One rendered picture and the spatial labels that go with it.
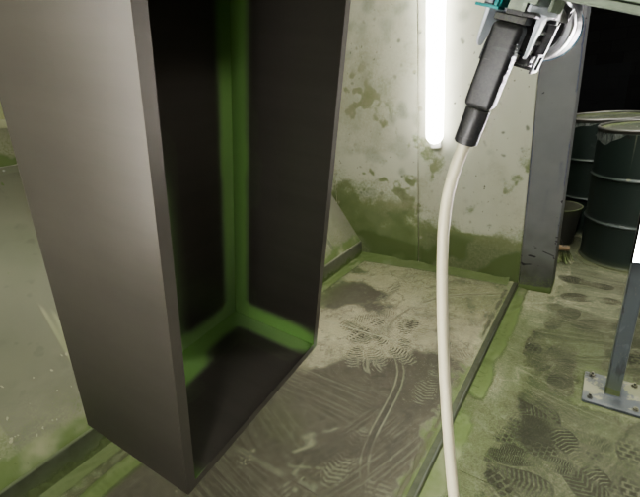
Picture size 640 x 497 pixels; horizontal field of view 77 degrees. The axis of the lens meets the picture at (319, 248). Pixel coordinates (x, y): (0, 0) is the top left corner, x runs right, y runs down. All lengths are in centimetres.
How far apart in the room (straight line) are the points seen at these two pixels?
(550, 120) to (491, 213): 59
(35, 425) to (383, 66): 250
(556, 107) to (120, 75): 221
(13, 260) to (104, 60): 143
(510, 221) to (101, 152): 233
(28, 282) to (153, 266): 129
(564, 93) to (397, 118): 91
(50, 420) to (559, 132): 263
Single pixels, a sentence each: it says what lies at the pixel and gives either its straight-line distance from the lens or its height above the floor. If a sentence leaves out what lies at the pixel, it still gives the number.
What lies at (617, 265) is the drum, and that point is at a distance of 323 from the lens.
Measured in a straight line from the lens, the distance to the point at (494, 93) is 54.
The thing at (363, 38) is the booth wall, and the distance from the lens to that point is 286.
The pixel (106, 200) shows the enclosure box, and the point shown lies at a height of 115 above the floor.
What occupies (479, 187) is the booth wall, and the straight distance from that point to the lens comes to 266.
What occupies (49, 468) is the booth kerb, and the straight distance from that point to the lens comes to 188.
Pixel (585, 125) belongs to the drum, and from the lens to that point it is 363.
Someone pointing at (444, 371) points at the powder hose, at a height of 88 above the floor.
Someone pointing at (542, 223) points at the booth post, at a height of 44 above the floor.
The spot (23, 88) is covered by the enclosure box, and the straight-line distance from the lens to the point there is 83.
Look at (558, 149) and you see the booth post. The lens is 255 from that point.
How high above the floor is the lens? 129
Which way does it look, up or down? 22 degrees down
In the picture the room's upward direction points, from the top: 6 degrees counter-clockwise
